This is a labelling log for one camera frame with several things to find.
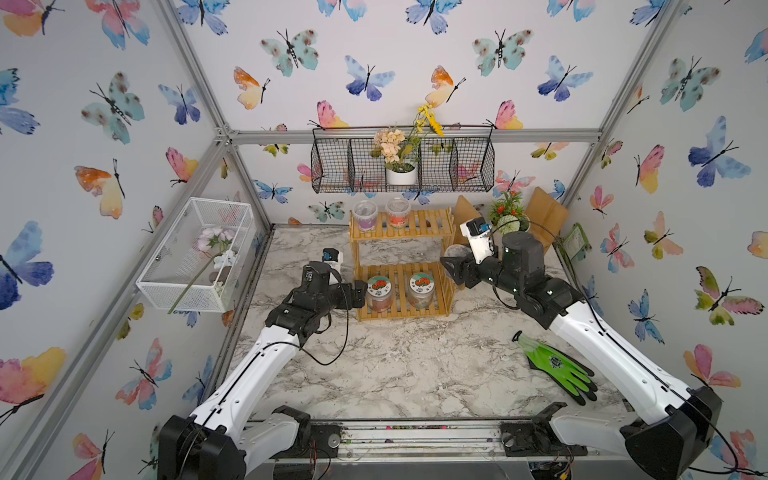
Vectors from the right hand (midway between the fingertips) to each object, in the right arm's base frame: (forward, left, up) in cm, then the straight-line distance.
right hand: (456, 249), depth 72 cm
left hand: (-2, +25, -12) cm, 28 cm away
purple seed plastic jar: (+10, +23, +1) cm, 25 cm away
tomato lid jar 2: (+2, +7, -22) cm, 23 cm away
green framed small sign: (+30, -50, -28) cm, 64 cm away
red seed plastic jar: (+12, +14, +1) cm, 19 cm away
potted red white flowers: (+24, -19, -10) cm, 32 cm away
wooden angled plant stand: (+30, -35, -17) cm, 49 cm away
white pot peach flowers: (+31, +15, 0) cm, 35 cm away
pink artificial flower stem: (0, +59, 0) cm, 59 cm away
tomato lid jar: (0, +19, -21) cm, 29 cm away
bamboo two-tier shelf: (+17, +13, -31) cm, 38 cm away
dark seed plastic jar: (0, -1, 0) cm, 1 cm away
